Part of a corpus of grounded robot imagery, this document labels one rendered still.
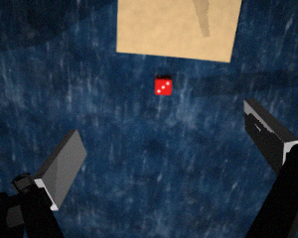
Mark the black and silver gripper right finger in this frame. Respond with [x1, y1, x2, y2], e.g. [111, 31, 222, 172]
[244, 98, 298, 238]

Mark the tan flat mat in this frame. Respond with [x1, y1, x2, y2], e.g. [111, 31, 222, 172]
[117, 0, 241, 62]

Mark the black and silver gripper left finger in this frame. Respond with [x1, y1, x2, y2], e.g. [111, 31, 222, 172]
[0, 129, 86, 238]

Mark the red die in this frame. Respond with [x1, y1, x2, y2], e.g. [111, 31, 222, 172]
[155, 75, 172, 95]

